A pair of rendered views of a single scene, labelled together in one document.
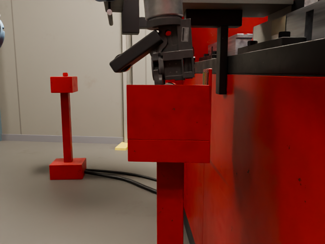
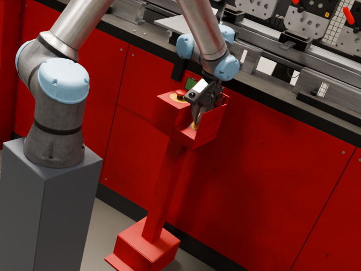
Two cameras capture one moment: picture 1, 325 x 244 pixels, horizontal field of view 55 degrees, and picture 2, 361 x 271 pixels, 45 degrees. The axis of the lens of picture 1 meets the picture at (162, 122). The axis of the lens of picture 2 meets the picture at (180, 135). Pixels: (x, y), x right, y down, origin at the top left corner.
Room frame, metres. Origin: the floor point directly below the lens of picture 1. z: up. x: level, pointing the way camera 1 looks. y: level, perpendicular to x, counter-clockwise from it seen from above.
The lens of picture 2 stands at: (0.09, 1.30, 1.43)
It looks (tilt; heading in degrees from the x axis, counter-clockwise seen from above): 29 degrees down; 294
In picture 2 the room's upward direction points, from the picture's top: 17 degrees clockwise
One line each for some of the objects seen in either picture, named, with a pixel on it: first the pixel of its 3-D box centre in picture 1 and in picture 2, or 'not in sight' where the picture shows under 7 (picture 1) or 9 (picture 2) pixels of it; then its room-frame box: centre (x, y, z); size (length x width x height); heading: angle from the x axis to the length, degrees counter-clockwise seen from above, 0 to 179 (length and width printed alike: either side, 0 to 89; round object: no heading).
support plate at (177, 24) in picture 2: (227, 8); (191, 26); (0.84, -0.17, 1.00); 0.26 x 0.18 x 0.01; 94
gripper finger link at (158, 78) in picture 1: (159, 83); (206, 106); (0.61, 0.01, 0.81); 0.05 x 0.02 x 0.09; 176
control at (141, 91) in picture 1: (170, 110); (188, 111); (0.68, -0.02, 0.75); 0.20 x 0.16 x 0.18; 176
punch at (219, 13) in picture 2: not in sight; (211, 9); (0.85, -0.32, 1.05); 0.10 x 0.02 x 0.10; 4
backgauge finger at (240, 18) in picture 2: not in sight; (222, 14); (0.87, -0.47, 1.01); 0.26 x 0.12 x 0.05; 94
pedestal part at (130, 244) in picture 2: not in sight; (143, 250); (0.68, 0.01, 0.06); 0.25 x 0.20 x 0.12; 86
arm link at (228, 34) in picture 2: not in sight; (219, 44); (0.64, 0.01, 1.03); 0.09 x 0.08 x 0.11; 66
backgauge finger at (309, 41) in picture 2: not in sight; (291, 41); (0.54, -0.50, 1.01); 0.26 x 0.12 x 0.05; 94
